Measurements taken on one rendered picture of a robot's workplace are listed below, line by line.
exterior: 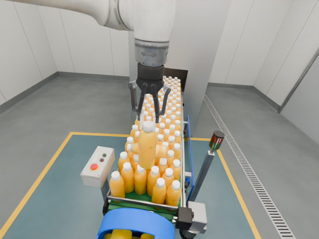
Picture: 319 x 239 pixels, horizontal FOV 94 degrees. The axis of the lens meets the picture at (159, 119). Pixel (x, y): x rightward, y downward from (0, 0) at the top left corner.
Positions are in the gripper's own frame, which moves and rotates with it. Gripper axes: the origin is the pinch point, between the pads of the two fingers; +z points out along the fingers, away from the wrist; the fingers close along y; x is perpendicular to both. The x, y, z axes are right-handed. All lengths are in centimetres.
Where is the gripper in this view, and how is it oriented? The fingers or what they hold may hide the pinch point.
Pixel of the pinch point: (148, 121)
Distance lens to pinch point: 53.3
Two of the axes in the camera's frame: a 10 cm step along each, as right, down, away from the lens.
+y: 9.9, 1.4, -0.7
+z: -0.8, 8.2, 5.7
